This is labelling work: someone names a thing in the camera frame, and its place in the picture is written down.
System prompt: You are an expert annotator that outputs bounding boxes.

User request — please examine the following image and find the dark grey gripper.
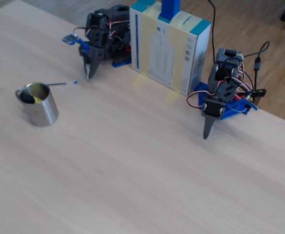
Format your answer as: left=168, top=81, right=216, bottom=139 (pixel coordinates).
left=79, top=28, right=109, bottom=80

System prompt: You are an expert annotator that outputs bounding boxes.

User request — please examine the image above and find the leader arm gripper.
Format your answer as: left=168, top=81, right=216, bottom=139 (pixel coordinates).
left=201, top=96, right=227, bottom=140

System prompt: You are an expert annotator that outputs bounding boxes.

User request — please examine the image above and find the blue capped ballpoint pen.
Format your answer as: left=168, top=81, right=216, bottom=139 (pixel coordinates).
left=46, top=80, right=78, bottom=87

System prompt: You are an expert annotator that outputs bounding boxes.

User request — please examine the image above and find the silver metal cup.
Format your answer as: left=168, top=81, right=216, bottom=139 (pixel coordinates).
left=15, top=82, right=60, bottom=127

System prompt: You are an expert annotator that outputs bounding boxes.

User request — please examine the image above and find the black object inside cup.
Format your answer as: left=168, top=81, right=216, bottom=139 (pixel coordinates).
left=20, top=90, right=35, bottom=105

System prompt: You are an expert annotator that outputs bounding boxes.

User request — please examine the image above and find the yellow masking tape strip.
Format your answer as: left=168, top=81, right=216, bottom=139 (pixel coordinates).
left=132, top=1, right=162, bottom=93
left=164, top=11, right=192, bottom=106

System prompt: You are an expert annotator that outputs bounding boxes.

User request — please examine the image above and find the white and teal cardboard box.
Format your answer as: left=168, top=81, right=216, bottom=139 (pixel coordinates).
left=129, top=0, right=212, bottom=97

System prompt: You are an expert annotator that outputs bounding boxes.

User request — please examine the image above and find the blue camera mount bracket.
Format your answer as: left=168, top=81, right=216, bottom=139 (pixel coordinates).
left=75, top=39, right=91, bottom=56

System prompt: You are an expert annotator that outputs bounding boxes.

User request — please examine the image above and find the blue robot arm base plate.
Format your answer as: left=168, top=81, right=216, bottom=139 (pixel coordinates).
left=112, top=57, right=132, bottom=68

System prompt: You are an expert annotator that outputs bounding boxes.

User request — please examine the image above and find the small wrist camera board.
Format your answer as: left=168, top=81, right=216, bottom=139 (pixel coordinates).
left=61, top=33, right=79, bottom=45

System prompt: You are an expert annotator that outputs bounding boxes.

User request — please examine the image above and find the black usb cable with plug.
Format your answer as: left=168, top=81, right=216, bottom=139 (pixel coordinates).
left=244, top=41, right=270, bottom=96

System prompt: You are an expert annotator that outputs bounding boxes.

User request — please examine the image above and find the blue plastic post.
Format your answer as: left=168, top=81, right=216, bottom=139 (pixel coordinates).
left=158, top=0, right=181, bottom=20

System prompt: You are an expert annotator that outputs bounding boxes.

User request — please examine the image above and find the thin black power cable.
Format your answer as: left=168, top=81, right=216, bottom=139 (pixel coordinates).
left=207, top=0, right=217, bottom=64

